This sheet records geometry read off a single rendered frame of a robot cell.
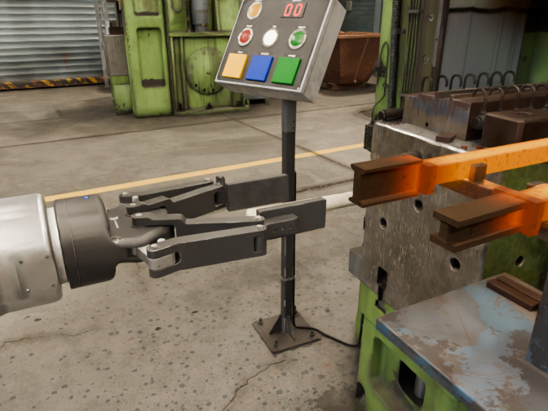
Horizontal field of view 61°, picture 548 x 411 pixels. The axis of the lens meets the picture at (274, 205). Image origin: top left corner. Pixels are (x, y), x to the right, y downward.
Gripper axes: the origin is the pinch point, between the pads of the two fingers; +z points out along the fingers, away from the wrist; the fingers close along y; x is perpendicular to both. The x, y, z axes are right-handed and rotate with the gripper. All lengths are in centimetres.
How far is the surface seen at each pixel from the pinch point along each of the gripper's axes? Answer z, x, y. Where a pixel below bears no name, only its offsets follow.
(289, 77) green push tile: 42, 1, -77
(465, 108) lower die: 56, 0, -28
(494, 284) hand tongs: 44, -25, -5
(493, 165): 29.6, 0.1, 0.9
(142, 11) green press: 99, 16, -529
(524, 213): 18.7, 0.6, 13.3
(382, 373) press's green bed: 56, -80, -42
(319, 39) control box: 50, 11, -75
